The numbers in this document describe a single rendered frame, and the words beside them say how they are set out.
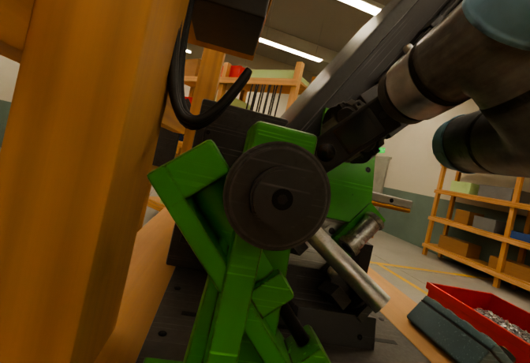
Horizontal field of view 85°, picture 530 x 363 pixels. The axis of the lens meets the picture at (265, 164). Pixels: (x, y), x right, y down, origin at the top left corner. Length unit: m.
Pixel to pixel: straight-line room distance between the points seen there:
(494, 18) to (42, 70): 0.34
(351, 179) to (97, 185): 0.42
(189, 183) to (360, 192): 0.40
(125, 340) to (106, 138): 0.28
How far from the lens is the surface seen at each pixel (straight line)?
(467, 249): 6.71
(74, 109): 0.29
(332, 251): 0.45
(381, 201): 0.73
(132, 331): 0.48
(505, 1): 0.27
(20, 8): 0.32
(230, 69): 3.95
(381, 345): 0.57
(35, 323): 0.34
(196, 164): 0.22
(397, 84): 0.34
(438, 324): 0.65
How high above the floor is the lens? 1.14
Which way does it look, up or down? level
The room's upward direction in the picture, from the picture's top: 13 degrees clockwise
